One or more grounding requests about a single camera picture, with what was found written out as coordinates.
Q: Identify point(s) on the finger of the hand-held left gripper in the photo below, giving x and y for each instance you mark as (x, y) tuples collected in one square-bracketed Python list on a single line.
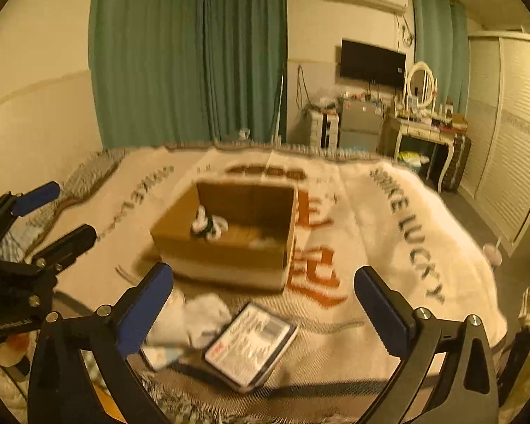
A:
[(37, 198), (70, 240)]

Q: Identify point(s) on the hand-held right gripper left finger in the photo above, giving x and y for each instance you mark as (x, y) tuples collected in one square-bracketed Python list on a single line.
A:
[(146, 309)]

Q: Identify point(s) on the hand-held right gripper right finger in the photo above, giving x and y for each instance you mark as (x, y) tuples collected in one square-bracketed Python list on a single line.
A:
[(379, 313)]

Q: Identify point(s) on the white sock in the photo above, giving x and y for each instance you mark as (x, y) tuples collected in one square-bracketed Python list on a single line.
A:
[(203, 318)]

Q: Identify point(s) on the brown cardboard box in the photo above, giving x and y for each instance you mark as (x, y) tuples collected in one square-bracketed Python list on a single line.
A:
[(229, 251)]

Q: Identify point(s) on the white socks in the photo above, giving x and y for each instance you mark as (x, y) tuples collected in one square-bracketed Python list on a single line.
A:
[(207, 225)]

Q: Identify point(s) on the person's left hand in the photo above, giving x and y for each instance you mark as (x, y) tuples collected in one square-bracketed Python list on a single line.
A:
[(9, 349)]

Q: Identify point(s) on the light blue cloth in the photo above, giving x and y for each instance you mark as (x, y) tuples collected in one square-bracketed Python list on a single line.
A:
[(161, 357)]

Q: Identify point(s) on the grey striped blanket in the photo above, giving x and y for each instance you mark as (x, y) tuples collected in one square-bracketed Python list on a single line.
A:
[(86, 176)]

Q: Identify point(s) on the white printed blanket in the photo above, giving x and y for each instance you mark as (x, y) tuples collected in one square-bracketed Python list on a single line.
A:
[(379, 238)]

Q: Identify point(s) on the printed flat packet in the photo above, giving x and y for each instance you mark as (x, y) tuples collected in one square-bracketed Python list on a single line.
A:
[(251, 346)]

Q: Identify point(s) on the clear plastic cup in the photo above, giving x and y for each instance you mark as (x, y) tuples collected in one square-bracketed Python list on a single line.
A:
[(493, 254)]

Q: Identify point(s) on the yellow bag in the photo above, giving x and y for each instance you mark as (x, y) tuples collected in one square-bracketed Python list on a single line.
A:
[(410, 157)]

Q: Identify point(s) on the brown suitcase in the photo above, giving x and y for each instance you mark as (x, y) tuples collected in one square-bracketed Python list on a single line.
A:
[(459, 161)]

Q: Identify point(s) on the wide green curtain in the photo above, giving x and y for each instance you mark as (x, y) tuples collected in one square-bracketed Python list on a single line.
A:
[(145, 53)]

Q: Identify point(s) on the white dressing table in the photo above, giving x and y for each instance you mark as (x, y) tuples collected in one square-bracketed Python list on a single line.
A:
[(417, 130)]

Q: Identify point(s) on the small grey fridge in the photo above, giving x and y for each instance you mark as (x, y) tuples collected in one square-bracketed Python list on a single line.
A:
[(359, 123)]

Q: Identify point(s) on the white drawer unit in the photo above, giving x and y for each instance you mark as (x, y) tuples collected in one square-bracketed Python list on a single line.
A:
[(322, 126)]

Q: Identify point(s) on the white slatted wardrobe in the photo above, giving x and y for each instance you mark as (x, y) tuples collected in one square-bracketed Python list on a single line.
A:
[(507, 132)]

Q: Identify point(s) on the white oval vanity mirror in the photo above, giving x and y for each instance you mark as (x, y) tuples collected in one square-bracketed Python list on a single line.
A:
[(419, 84)]

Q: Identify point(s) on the narrow green curtain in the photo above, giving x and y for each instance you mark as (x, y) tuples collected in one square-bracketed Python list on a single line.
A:
[(437, 53)]

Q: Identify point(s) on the black wall television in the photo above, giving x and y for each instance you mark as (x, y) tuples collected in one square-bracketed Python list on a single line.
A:
[(370, 62)]

